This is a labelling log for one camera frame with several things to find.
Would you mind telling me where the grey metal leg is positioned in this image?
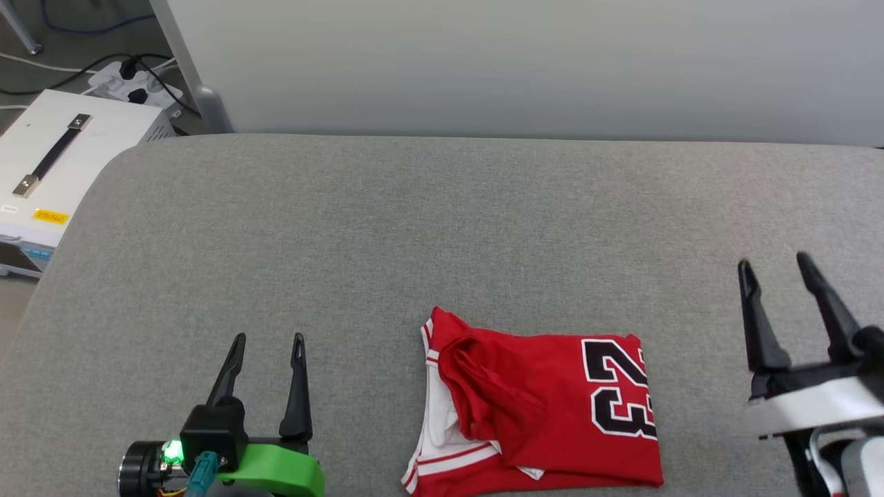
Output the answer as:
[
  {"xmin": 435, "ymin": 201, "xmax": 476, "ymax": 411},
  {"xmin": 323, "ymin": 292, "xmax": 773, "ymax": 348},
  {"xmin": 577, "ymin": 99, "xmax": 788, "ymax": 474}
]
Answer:
[{"xmin": 0, "ymin": 0, "xmax": 44, "ymax": 56}]

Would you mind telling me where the red Bulls 23 basketball jersey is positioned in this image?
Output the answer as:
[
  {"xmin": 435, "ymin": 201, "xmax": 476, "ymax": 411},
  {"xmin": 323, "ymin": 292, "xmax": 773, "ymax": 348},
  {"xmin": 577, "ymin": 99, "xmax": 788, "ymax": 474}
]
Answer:
[{"xmin": 401, "ymin": 306, "xmax": 665, "ymax": 497}]

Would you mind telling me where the black strap handle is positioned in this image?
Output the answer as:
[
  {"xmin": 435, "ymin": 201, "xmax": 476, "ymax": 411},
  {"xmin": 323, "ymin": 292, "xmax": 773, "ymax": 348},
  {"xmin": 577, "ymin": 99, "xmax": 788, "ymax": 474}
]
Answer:
[{"xmin": 12, "ymin": 114, "xmax": 93, "ymax": 199}]

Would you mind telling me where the white power strip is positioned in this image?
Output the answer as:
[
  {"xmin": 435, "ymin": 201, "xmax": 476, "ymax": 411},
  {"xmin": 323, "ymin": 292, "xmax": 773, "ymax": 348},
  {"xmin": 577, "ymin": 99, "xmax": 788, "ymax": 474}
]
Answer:
[{"xmin": 88, "ymin": 60, "xmax": 184, "ymax": 110}]

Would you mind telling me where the grey partition post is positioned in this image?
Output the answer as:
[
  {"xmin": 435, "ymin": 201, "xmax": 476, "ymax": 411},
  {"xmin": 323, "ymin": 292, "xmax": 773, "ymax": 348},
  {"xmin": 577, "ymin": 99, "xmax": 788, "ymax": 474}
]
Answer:
[{"xmin": 148, "ymin": 0, "xmax": 236, "ymax": 135}]

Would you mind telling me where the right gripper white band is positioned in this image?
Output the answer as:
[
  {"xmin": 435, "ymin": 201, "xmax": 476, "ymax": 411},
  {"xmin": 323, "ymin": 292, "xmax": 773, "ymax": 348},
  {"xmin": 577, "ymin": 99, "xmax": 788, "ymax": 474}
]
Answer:
[{"xmin": 737, "ymin": 252, "xmax": 884, "ymax": 440}]

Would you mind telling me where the white floor cable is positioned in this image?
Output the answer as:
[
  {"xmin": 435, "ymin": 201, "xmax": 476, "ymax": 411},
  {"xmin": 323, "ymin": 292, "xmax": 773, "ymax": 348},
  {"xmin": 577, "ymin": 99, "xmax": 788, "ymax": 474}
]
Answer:
[{"xmin": 0, "ymin": 51, "xmax": 99, "ymax": 75}]

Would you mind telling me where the black power cable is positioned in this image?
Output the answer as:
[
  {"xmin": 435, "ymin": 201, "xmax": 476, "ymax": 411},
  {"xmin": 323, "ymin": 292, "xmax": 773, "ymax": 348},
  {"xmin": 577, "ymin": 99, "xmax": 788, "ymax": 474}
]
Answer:
[{"xmin": 0, "ymin": 52, "xmax": 201, "ymax": 118}]

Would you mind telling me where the white equipment box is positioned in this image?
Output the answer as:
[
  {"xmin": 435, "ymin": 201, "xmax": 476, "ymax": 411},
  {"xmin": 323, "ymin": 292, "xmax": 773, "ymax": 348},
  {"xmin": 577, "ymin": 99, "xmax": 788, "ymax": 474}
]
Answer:
[{"xmin": 0, "ymin": 88, "xmax": 177, "ymax": 278}]

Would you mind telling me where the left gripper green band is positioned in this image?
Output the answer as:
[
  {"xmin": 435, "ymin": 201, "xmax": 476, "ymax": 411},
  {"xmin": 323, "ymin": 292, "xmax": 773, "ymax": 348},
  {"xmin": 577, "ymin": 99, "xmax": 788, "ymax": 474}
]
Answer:
[{"xmin": 119, "ymin": 333, "xmax": 325, "ymax": 497}]

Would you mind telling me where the black cable with teal plug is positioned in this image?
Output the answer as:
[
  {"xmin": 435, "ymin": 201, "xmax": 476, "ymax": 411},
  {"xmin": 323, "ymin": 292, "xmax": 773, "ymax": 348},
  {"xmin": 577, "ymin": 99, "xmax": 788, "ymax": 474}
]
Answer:
[{"xmin": 182, "ymin": 451, "xmax": 222, "ymax": 497}]

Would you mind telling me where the blue floor cable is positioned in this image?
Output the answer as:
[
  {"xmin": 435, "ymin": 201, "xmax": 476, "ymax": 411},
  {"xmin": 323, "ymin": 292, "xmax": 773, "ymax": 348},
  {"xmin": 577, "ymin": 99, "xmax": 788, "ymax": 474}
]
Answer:
[{"xmin": 38, "ymin": 0, "xmax": 158, "ymax": 37}]

